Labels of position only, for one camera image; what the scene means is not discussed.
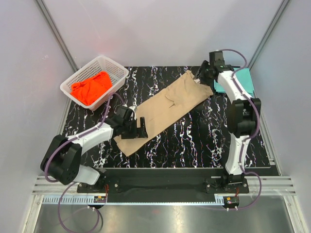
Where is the white plastic laundry basket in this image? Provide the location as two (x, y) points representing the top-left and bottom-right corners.
(60, 55), (129, 111)

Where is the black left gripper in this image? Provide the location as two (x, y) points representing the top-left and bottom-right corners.
(121, 117), (147, 139)

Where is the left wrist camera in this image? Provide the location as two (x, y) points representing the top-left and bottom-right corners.
(129, 106), (137, 120)

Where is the beige t shirt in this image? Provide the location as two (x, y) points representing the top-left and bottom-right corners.
(114, 70), (213, 156)

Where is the folded teal t shirt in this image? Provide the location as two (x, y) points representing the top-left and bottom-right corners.
(214, 68), (254, 97)

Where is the white slotted cable duct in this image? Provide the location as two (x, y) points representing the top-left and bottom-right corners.
(43, 195), (224, 206)

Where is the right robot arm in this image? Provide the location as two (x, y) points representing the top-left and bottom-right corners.
(195, 50), (261, 195)

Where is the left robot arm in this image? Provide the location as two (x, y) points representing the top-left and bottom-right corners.
(40, 106), (148, 192)

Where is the orange t shirt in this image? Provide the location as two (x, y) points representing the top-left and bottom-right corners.
(70, 71), (113, 106)

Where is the aluminium frame rail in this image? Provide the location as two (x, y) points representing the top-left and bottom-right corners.
(247, 176), (296, 196)

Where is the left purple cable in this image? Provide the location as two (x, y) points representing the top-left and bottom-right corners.
(45, 92), (124, 231)

